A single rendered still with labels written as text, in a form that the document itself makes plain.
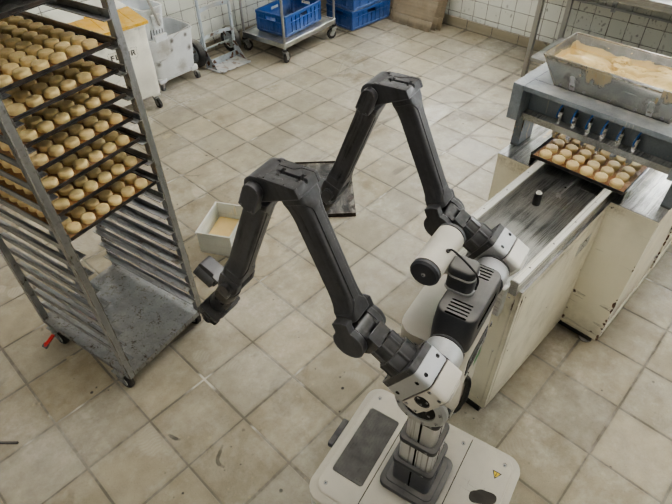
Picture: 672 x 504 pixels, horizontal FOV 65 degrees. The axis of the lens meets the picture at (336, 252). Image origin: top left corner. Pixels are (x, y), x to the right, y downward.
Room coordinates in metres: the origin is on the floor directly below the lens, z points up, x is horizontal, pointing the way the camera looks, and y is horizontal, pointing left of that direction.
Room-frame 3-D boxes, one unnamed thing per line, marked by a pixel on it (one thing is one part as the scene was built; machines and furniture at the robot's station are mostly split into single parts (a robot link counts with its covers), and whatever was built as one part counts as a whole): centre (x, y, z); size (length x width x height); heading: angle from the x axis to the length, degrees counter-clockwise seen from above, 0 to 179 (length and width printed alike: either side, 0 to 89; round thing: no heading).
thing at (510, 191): (2.11, -1.09, 0.87); 2.01 x 0.03 x 0.07; 135
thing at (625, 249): (2.26, -1.45, 0.42); 1.28 x 0.72 x 0.84; 135
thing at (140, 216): (1.91, 0.97, 0.69); 0.64 x 0.03 x 0.03; 57
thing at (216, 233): (2.45, 0.67, 0.08); 0.30 x 0.22 x 0.16; 165
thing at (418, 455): (0.85, -0.28, 0.38); 0.13 x 0.13 x 0.40; 57
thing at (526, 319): (1.57, -0.76, 0.45); 0.70 x 0.34 x 0.90; 135
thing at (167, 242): (1.91, 0.97, 0.60); 0.64 x 0.03 x 0.03; 57
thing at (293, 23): (5.42, 0.41, 0.29); 0.56 x 0.38 x 0.20; 144
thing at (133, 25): (4.18, 1.79, 0.38); 0.64 x 0.54 x 0.77; 43
